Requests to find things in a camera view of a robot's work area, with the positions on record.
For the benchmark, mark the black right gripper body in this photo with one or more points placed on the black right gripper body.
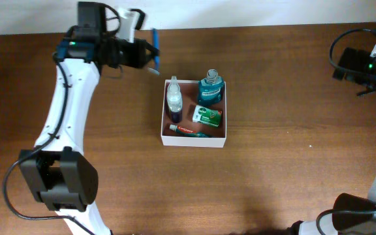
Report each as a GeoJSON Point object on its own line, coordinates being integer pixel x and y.
{"type": "Point", "coordinates": [362, 66]}

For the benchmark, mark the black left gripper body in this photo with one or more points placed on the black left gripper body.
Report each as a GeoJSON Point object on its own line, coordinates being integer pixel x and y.
{"type": "Point", "coordinates": [122, 51]}

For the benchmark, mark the blue disposable razor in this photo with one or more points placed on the blue disposable razor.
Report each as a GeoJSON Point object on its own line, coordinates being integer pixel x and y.
{"type": "Point", "coordinates": [156, 59]}

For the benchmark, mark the clear foam soap dispenser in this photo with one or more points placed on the clear foam soap dispenser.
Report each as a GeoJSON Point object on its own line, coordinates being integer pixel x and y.
{"type": "Point", "coordinates": [174, 100]}

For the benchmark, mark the teal mouthwash bottle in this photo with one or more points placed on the teal mouthwash bottle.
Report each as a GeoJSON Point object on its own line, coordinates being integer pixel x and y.
{"type": "Point", "coordinates": [210, 88]}

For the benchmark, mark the toothpaste tube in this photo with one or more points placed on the toothpaste tube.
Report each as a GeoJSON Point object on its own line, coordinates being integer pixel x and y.
{"type": "Point", "coordinates": [187, 132]}

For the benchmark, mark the green white soap bar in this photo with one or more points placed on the green white soap bar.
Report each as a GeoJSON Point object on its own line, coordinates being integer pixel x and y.
{"type": "Point", "coordinates": [207, 116]}

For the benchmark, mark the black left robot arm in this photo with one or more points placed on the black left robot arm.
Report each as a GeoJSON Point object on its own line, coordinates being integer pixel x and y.
{"type": "Point", "coordinates": [55, 170]}

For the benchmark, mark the white cardboard box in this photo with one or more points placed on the white cardboard box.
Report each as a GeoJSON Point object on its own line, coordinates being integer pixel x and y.
{"type": "Point", "coordinates": [218, 135]}

